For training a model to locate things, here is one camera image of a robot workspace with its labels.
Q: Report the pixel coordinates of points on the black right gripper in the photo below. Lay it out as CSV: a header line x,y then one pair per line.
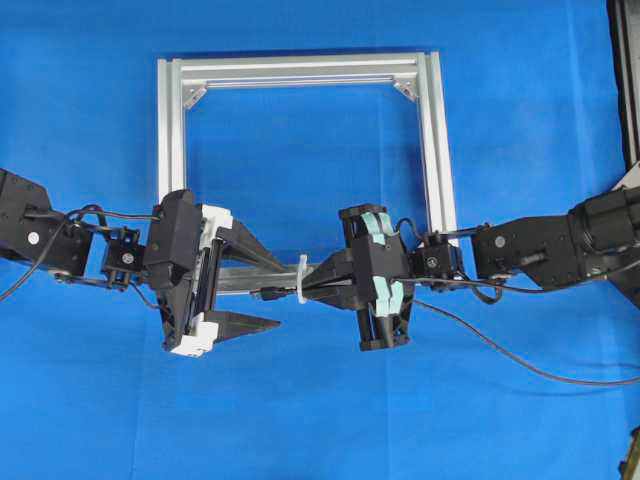
x,y
376,333

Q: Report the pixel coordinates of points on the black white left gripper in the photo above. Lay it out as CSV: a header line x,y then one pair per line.
x,y
190,325

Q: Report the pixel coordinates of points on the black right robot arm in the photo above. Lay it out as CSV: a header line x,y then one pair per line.
x,y
597,239

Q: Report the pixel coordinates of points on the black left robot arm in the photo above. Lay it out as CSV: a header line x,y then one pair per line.
x,y
78,247

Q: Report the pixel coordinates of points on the white zip tie loop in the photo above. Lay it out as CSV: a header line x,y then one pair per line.
x,y
300,275

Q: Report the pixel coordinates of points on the yellowish object bottom right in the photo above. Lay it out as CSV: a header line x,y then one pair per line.
x,y
629,468

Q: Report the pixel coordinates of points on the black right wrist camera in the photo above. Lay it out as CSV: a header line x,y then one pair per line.
x,y
385,263

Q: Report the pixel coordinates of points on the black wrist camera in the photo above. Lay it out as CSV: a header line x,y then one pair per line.
x,y
385,263
173,240

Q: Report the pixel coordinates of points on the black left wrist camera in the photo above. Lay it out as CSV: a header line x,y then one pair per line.
x,y
173,240

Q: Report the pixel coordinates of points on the silver aluminium extrusion frame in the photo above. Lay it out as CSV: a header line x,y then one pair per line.
x,y
181,83

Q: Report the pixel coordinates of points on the silver metal mounting bracket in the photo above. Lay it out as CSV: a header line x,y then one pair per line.
x,y
630,180

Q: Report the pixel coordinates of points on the black metal rail frame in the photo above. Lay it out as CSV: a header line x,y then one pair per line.
x,y
624,33

